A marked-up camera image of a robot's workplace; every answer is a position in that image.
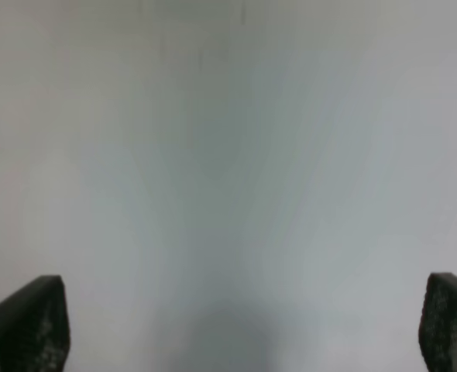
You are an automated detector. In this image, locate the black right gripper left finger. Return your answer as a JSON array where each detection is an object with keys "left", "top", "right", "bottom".
[{"left": 0, "top": 275, "right": 70, "bottom": 371}]

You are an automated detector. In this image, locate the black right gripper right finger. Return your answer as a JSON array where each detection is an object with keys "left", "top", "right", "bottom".
[{"left": 418, "top": 273, "right": 457, "bottom": 372}]

